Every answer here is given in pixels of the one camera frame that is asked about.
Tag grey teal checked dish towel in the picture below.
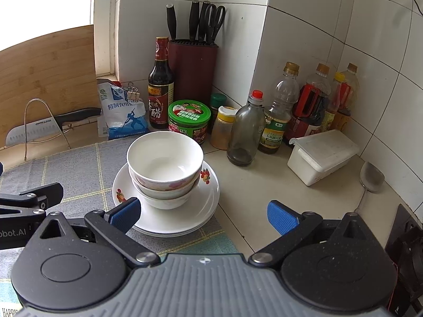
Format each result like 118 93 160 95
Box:
0 140 239 317

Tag metal wire rack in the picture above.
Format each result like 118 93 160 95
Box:
24 98 71 161

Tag white plate red flower print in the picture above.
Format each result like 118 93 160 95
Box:
132 213 217 238
112 160 221 231
127 205 219 235

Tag wooden cutting board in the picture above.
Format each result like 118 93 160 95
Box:
0 25 100 149

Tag brown cap sauce bottle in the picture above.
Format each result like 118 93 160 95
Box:
330 63 360 131

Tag dark red knife block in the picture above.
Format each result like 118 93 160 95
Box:
167 40 219 106

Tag yellow cap sauce bottle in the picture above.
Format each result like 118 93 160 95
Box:
322 72 346 133

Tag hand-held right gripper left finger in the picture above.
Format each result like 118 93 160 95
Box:
38 197 161 268

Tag dark sauce jug red handle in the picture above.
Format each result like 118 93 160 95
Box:
286 63 332 146

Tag white blue salt bag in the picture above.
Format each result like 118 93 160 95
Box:
97 79 149 139

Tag oil bottle green label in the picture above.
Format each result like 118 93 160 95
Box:
258 62 300 155

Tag empty glass bottle red cap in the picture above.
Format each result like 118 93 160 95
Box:
227 90 266 166

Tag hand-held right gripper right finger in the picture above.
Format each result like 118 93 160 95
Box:
248 200 379 267

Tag dark vinegar bottle red cap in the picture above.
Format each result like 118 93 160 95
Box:
148 37 175 130

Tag metal spoon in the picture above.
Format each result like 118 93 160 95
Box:
353 161 385 213

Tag black kitchen scissors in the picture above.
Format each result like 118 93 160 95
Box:
205 4 226 45

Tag yellow lid spice jar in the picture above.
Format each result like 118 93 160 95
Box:
210 106 238 151

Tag wide white bowl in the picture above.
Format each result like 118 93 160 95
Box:
140 190 195 211

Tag white bowl pink flower print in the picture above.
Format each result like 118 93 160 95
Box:
126 131 204 190

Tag kitchen knife black handle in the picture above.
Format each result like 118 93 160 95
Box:
6 107 102 146

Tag green lid spice jar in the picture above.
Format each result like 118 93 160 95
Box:
210 93 227 133

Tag green lid sauce jar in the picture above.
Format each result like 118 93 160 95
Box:
168 100 212 145

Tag deep plain white bowl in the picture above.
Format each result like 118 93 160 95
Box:
130 172 201 201

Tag white plastic lidded container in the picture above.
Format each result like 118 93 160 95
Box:
287 129 361 186

